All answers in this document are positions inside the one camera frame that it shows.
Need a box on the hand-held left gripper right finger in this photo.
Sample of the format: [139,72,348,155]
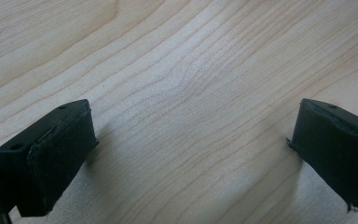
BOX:
[286,98,358,217]

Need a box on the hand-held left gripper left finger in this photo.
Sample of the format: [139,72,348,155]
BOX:
[0,98,100,218]

